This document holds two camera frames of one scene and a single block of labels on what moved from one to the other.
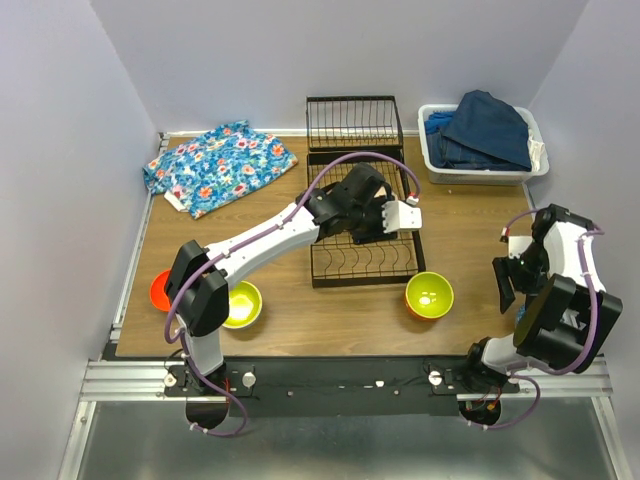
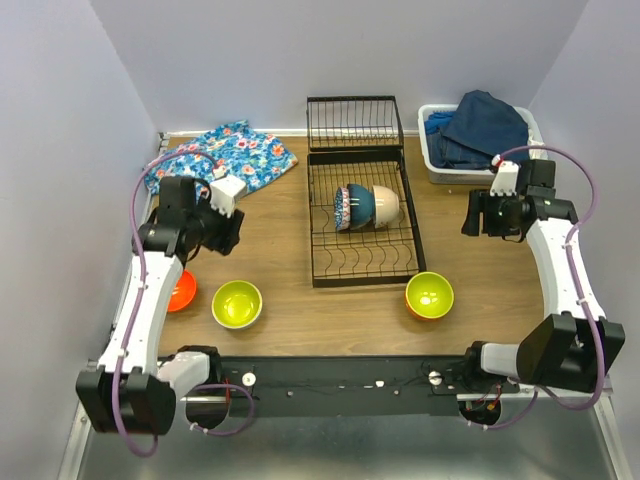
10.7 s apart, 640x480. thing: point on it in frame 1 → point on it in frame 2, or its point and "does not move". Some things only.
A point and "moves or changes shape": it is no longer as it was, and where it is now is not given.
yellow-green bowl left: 245,304 does not move
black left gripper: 376,236 → 225,241
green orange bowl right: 429,295 does not move
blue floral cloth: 215,166 does not move
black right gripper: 503,268 → 481,201
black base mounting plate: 332,387 does not move
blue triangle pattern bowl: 521,311 moves or changes shape
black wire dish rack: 344,132 does not move
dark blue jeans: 484,133 does not move
